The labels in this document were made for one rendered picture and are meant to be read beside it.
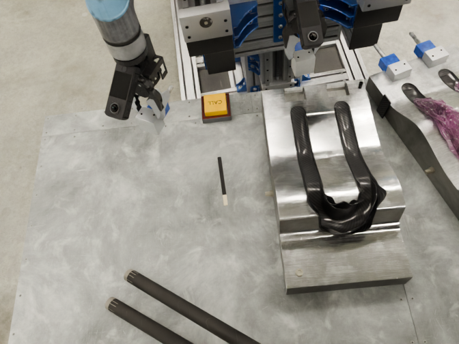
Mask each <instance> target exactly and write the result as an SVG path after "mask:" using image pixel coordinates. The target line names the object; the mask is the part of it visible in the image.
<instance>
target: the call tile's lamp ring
mask: <svg viewBox="0 0 459 344"><path fill-rule="evenodd" d="M225 95H226V96H227V109H228V114H227V115H215V116H209V117H205V115H204V97H203V96H202V97H201V109H202V119H211V118H218V117H229V116H231V113H230V97H229V94H225Z"/></svg>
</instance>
